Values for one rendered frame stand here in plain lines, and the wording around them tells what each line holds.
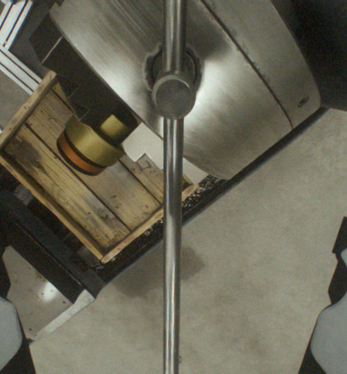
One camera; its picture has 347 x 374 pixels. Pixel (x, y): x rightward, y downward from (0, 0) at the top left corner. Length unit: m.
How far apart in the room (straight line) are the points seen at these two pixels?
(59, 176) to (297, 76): 0.55
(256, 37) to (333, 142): 1.35
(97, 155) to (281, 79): 0.24
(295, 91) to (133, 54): 0.14
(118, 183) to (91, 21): 0.44
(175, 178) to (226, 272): 1.61
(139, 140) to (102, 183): 0.30
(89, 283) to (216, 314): 1.28
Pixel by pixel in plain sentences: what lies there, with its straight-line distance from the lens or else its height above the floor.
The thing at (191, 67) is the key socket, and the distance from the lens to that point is 0.24.
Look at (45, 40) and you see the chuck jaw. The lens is 0.31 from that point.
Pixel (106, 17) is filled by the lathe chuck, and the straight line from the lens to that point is 0.25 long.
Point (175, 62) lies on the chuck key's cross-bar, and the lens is 0.16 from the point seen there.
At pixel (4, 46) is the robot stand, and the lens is 1.56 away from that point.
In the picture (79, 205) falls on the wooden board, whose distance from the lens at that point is 0.71.
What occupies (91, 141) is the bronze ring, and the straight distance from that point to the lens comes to 0.38.
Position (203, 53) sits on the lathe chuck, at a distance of 0.23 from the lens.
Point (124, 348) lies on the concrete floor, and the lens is 2.30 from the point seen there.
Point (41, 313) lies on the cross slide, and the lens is 0.80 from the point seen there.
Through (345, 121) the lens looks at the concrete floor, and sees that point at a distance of 1.57.
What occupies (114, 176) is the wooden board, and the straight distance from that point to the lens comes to 0.65.
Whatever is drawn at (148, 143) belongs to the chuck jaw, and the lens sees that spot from 0.38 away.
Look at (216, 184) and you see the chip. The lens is 0.95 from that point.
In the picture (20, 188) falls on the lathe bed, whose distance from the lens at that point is 0.80.
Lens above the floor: 1.47
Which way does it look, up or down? 69 degrees down
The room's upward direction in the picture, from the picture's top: 153 degrees counter-clockwise
